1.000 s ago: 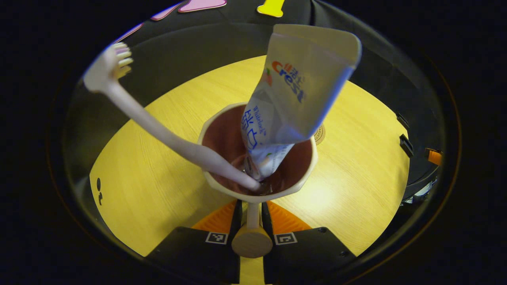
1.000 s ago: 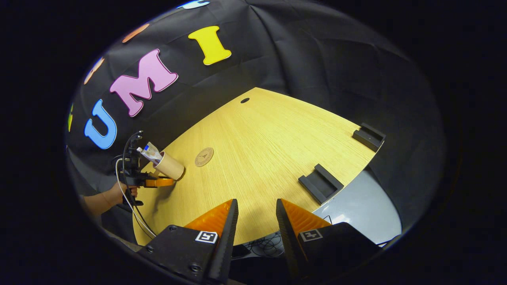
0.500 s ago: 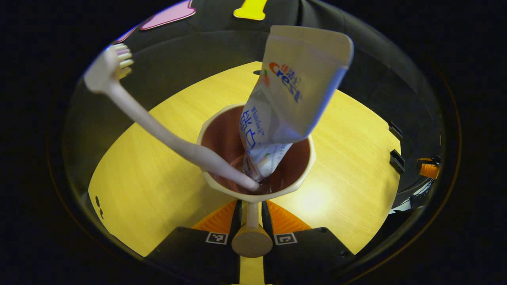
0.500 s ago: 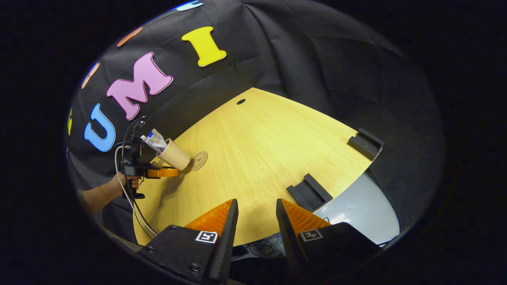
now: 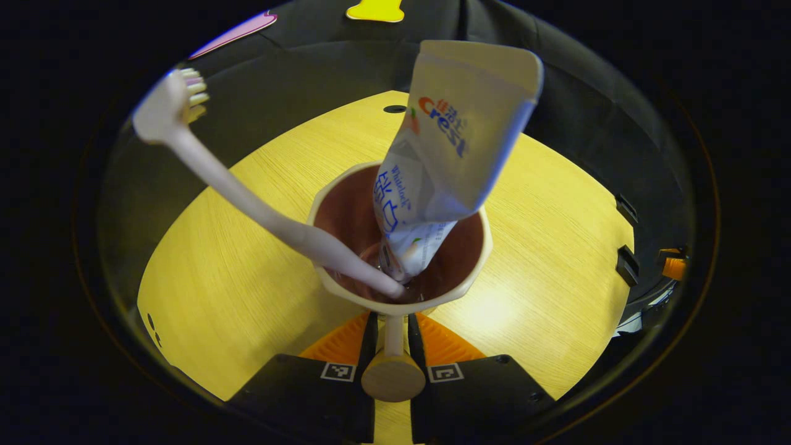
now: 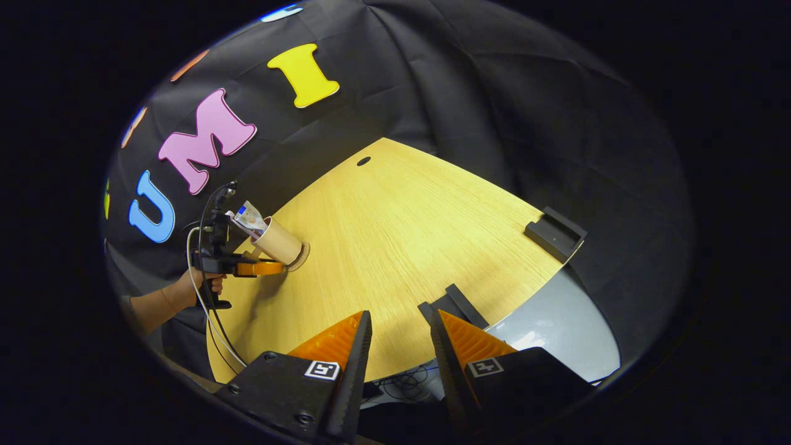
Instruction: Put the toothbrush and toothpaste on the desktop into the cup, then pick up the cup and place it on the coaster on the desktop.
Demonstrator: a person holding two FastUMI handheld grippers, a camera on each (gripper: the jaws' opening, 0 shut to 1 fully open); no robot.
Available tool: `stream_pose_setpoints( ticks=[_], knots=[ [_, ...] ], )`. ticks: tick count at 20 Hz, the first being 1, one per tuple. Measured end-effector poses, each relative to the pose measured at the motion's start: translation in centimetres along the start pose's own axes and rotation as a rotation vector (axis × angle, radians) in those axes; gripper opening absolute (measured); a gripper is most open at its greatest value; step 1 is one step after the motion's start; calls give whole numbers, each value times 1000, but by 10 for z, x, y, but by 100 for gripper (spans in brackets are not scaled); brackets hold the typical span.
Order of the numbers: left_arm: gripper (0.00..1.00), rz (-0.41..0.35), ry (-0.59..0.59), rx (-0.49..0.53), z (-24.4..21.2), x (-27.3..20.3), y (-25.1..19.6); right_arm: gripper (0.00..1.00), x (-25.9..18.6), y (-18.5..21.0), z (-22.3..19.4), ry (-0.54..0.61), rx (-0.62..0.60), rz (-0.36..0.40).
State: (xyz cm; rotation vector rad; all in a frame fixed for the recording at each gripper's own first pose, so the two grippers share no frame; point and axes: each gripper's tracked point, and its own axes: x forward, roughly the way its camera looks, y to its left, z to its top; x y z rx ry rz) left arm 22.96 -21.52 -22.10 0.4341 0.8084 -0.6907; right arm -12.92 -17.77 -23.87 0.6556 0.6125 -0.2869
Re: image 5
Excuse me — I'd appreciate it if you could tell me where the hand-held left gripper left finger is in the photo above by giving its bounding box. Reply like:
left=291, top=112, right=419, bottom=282
left=229, top=312, right=379, bottom=445

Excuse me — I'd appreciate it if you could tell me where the black backdrop cloth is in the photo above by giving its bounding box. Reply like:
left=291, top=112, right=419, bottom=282
left=99, top=0, right=696, bottom=347

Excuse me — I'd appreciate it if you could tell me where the white toothpaste tube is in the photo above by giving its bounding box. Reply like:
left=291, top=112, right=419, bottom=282
left=373, top=40, right=544, bottom=284

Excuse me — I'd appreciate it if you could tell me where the beige cup with wooden handle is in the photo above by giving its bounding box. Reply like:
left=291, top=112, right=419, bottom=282
left=307, top=162, right=494, bottom=403

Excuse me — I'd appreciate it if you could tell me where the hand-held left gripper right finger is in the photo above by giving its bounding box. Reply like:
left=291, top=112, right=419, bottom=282
left=408, top=312, right=556, bottom=445

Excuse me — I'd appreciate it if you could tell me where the white toothbrush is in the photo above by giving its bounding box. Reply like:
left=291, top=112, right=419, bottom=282
left=133, top=68, right=406, bottom=301

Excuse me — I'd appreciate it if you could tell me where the black desk edge clamp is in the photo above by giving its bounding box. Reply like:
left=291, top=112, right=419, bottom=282
left=615, top=193, right=639, bottom=226
left=616, top=245, right=640, bottom=286

